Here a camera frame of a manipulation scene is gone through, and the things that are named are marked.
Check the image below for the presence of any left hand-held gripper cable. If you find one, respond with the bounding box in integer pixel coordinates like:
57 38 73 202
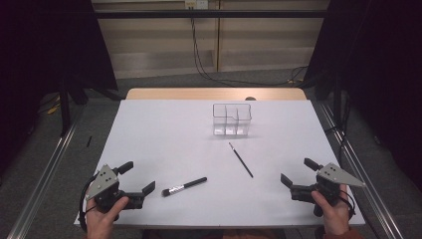
78 171 101 233

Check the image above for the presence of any person's right hand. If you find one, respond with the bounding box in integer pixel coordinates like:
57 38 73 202
311 183 352 237

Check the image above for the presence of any black metal stand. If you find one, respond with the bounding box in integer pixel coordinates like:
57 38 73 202
332 71 343 128
59 78 73 137

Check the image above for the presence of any white wall socket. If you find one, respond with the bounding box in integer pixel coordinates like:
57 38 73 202
184 0 209 10

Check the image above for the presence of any white table mat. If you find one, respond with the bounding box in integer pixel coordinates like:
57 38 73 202
73 99 366 229

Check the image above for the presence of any hand-held gripper cable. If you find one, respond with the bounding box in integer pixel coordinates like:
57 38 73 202
78 171 101 233
337 194 357 221

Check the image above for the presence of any black curtain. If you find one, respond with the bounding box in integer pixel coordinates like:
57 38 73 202
303 0 422 190
0 0 118 180

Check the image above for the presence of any thin black brush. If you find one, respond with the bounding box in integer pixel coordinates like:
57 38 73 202
228 141 255 179

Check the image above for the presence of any right hand-held gripper cable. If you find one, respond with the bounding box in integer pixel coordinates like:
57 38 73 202
337 194 357 221

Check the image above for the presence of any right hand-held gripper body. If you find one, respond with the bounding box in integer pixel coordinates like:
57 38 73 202
290 162 366 218

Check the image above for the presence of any black horizontal bar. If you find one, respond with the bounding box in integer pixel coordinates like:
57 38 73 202
94 9 329 19

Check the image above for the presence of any black wall cable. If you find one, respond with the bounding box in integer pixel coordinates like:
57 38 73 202
189 6 310 88

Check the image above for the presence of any metal floor rail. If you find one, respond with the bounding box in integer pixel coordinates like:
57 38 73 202
319 103 404 239
6 109 84 239

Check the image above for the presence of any clear acrylic organizer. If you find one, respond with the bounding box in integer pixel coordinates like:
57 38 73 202
212 103 253 137

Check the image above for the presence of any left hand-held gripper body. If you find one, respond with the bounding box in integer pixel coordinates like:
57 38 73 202
85 163 144 214

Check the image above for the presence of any person's left hand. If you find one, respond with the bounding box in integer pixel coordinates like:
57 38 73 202
85 195 130 239

